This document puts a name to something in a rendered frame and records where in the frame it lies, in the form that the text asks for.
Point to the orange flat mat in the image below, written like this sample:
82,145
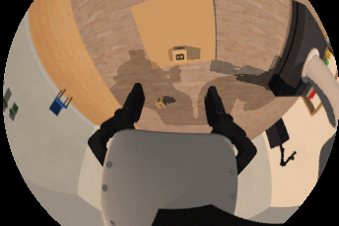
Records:
163,24

